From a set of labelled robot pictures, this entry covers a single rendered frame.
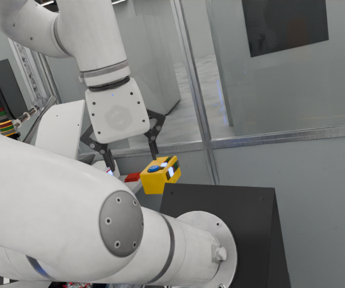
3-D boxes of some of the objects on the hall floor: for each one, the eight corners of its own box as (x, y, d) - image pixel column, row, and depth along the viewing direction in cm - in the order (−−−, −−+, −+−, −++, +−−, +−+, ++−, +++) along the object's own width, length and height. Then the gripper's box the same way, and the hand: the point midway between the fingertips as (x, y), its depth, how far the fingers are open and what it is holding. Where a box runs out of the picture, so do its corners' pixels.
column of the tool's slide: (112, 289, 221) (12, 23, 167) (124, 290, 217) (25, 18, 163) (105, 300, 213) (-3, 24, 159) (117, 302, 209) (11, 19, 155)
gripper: (153, 62, 59) (173, 144, 66) (63, 85, 59) (92, 167, 65) (157, 67, 53) (179, 159, 59) (55, 94, 52) (89, 184, 58)
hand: (132, 158), depth 62 cm, fingers open, 8 cm apart
